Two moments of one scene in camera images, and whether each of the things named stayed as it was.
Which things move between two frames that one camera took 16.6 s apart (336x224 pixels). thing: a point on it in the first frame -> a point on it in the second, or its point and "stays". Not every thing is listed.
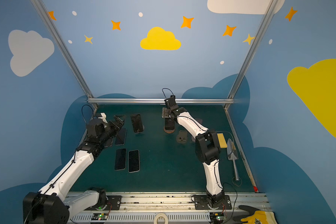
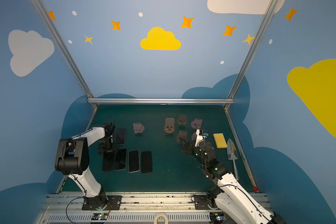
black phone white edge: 133,161 stays
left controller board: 99,216 stays
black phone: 169,124 -> 146,162
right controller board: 216,218 stays
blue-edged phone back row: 120,160 stays
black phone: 137,122 -> 108,162
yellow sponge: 222,141 stays
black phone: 121,136 stays
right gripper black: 168,119 -> 190,147
